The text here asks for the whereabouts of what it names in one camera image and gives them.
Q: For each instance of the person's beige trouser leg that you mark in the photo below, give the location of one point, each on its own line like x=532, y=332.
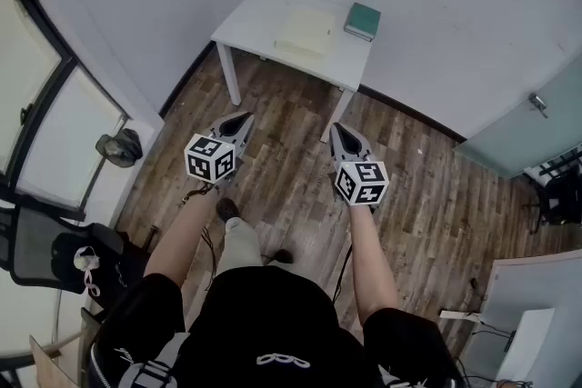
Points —
x=243, y=241

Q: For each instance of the frosted glass door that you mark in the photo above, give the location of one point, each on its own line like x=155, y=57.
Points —
x=527, y=136

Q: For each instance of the cream rectangular board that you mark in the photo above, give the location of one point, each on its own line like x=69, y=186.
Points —
x=304, y=32

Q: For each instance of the white flat monitor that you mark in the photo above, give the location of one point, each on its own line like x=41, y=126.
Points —
x=529, y=341

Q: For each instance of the black window frame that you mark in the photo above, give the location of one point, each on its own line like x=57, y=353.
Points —
x=68, y=59

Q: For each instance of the white pouch with pink ribbon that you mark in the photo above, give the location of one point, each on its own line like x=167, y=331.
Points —
x=86, y=261

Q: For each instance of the person's right forearm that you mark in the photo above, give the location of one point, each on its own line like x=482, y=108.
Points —
x=370, y=259

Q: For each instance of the green book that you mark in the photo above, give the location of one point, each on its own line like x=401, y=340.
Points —
x=363, y=19

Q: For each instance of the white power strip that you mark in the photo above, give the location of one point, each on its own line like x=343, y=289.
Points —
x=457, y=315

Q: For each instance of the person's black shirt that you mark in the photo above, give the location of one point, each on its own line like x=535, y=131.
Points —
x=263, y=313

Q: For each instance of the white side table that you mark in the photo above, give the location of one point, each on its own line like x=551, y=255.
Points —
x=523, y=286

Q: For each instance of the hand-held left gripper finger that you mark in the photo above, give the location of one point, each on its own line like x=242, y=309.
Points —
x=225, y=119
x=245, y=134

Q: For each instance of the person's left forearm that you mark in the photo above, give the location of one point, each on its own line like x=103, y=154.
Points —
x=182, y=236

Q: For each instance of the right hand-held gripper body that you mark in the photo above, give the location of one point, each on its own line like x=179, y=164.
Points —
x=364, y=184

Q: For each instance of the black swivel chair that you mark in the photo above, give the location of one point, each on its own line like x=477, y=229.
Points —
x=561, y=195

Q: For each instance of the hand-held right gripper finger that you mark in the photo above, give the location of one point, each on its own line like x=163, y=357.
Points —
x=334, y=145
x=361, y=145

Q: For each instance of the olive green bag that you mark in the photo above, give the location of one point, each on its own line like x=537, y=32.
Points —
x=119, y=147

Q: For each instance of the brown shoe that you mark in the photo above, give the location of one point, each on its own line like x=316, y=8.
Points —
x=283, y=256
x=227, y=209

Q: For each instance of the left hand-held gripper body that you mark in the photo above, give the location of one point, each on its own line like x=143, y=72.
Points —
x=209, y=159

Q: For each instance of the black mesh office chair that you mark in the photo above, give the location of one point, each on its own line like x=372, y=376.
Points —
x=36, y=241

